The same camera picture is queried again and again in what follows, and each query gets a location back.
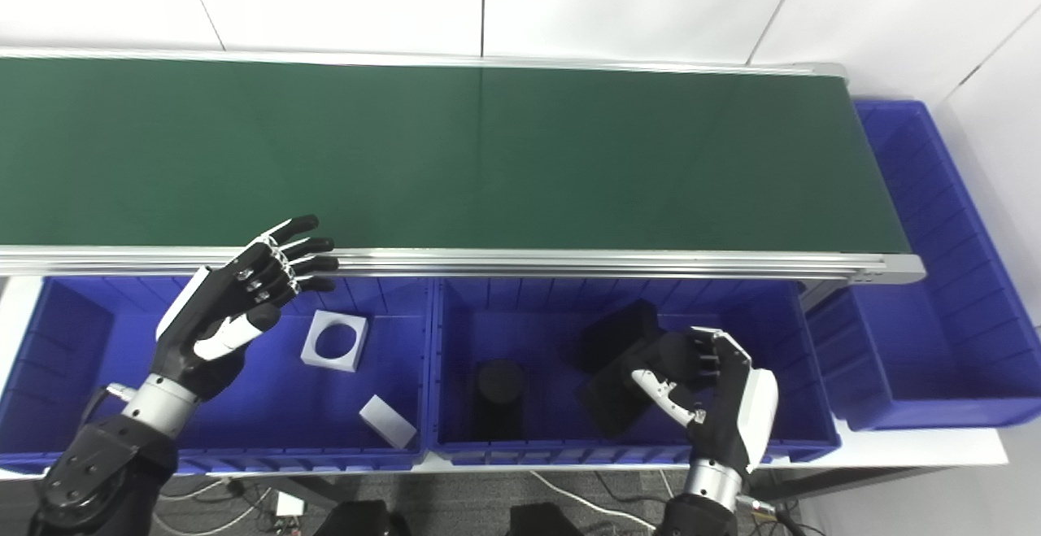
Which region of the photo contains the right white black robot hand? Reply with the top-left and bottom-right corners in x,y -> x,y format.
630,326 -> 780,472

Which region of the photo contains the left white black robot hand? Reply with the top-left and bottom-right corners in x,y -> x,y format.
150,215 -> 341,403

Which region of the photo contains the black cylinder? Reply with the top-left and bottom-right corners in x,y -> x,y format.
573,300 -> 661,374
576,333 -> 692,439
474,360 -> 527,439

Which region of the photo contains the blue plastic bin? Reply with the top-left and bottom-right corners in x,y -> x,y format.
805,99 -> 1041,431
0,276 -> 432,474
427,278 -> 843,465

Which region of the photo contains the aluminium conveyor leg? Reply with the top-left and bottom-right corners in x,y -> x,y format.
801,280 -> 847,313

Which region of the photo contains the white rectangular block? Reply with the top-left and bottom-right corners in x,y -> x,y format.
359,394 -> 418,449

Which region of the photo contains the black robot leg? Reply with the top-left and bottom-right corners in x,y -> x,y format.
313,501 -> 412,536
508,503 -> 586,536

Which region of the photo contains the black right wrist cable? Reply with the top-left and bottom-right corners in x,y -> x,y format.
736,495 -> 802,536

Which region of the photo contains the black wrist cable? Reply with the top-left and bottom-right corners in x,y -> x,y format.
736,495 -> 802,536
81,386 -> 135,423

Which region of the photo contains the white square ring part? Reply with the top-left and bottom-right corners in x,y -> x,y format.
301,310 -> 368,373

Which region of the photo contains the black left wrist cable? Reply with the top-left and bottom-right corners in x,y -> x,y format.
81,386 -> 135,423

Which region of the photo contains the white floor cable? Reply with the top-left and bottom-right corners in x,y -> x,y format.
529,471 -> 660,533
159,479 -> 273,536

